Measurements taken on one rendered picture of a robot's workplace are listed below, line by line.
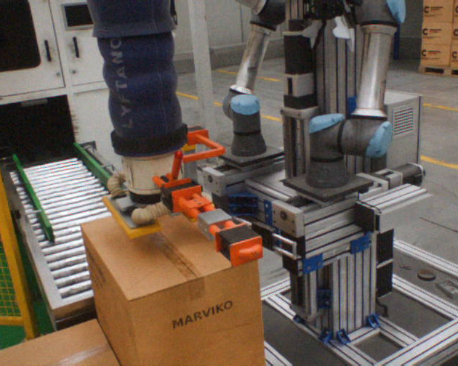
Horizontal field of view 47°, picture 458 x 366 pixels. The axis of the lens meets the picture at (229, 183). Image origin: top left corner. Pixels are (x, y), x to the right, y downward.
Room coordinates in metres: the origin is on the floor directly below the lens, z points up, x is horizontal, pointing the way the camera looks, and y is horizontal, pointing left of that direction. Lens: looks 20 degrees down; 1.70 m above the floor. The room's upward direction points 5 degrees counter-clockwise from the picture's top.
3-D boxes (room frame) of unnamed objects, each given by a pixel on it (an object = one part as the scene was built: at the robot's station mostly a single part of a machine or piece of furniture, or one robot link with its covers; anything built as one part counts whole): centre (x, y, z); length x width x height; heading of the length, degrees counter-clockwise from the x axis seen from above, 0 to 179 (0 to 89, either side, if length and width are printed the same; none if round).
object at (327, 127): (1.73, -0.35, 1.20); 0.13 x 0.12 x 0.14; 56
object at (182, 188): (1.35, 0.13, 1.18); 0.10 x 0.08 x 0.06; 114
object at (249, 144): (2.16, -0.10, 1.09); 0.15 x 0.15 x 0.10
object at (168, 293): (1.58, 0.24, 0.74); 0.60 x 0.40 x 0.40; 26
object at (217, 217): (1.15, 0.04, 1.17); 0.07 x 0.07 x 0.04; 24
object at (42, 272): (2.82, 1.20, 0.50); 2.31 x 0.05 x 0.19; 26
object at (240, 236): (1.02, -0.01, 1.18); 0.08 x 0.07 x 0.05; 24
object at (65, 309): (1.91, 0.40, 0.58); 0.70 x 0.03 x 0.06; 116
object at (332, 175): (1.73, -0.34, 1.09); 0.15 x 0.15 x 0.10
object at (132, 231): (1.53, 0.32, 1.08); 0.34 x 0.10 x 0.05; 24
